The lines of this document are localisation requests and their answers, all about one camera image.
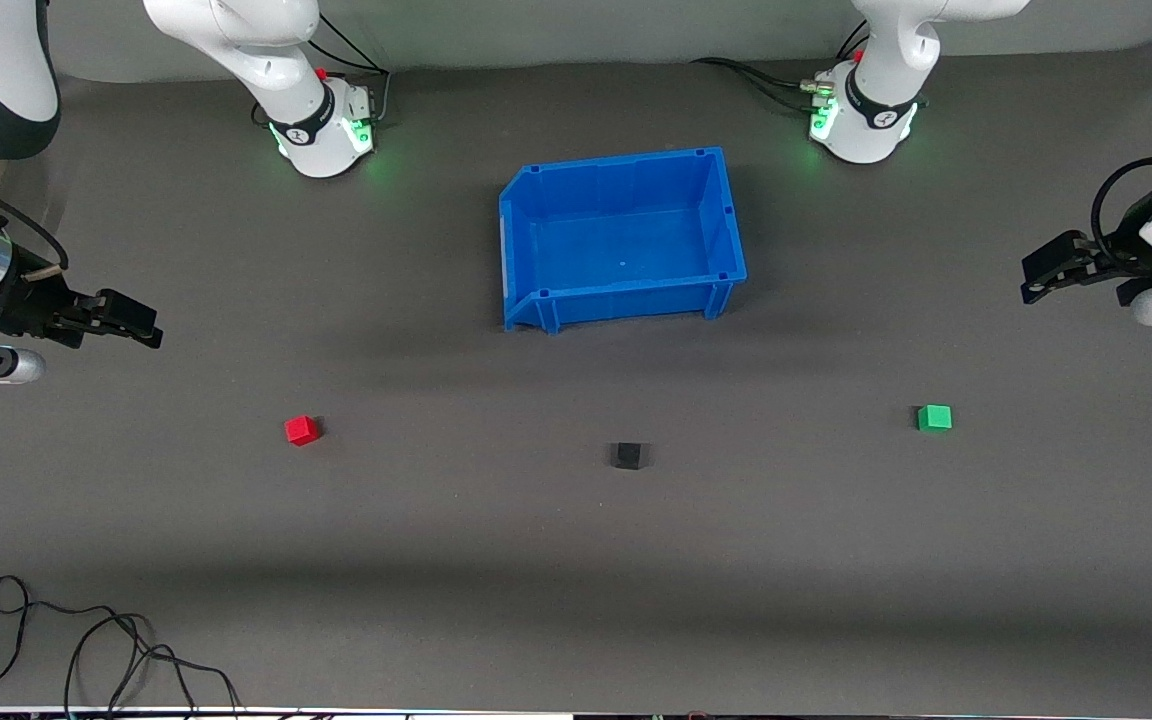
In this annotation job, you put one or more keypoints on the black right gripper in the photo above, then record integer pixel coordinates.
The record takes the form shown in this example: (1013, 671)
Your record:
(28, 303)

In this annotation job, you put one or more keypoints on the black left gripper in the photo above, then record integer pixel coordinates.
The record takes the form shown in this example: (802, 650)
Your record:
(1119, 262)

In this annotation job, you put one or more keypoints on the small green cube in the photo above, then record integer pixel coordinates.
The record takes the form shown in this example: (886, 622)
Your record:
(934, 417)

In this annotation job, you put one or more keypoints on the small red cube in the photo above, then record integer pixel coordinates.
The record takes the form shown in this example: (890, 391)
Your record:
(301, 430)

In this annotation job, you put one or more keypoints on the small black cube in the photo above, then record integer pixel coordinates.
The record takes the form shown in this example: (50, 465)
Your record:
(627, 456)

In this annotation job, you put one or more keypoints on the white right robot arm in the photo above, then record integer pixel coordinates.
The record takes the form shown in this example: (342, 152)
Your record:
(306, 120)

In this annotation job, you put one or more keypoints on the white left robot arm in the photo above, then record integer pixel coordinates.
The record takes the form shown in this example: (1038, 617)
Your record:
(871, 120)

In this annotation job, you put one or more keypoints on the blue plastic storage bin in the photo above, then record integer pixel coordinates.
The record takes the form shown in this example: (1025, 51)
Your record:
(626, 250)

